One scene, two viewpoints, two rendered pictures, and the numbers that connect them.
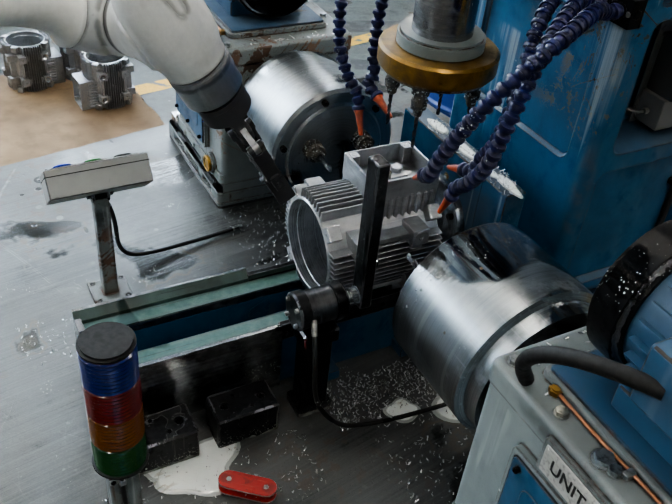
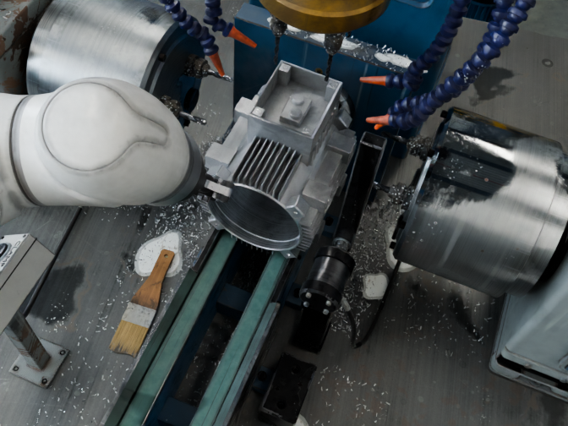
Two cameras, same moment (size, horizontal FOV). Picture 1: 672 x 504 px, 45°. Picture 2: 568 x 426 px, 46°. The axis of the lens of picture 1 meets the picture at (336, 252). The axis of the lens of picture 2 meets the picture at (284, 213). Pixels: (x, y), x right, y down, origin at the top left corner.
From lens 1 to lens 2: 0.74 m
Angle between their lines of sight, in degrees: 35
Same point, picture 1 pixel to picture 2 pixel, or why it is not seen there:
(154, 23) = (147, 177)
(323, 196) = (262, 173)
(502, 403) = not seen: outside the picture
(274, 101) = not seen: hidden behind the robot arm
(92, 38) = (10, 215)
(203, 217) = (36, 213)
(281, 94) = (102, 69)
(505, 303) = (532, 204)
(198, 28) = (178, 139)
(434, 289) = (451, 218)
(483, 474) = (555, 333)
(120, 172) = (21, 275)
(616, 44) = not seen: outside the picture
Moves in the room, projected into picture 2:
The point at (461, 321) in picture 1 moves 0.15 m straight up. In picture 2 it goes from (498, 237) to (543, 172)
